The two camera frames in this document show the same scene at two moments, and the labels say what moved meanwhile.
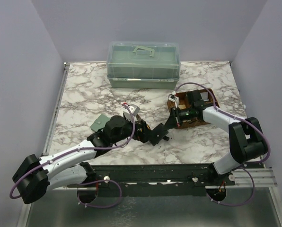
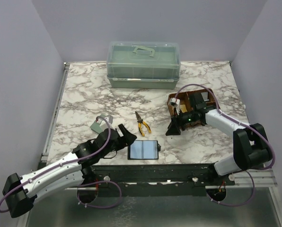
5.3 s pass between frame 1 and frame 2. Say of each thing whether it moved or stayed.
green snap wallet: stayed
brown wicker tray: stayed
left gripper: moved
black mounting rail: stayed
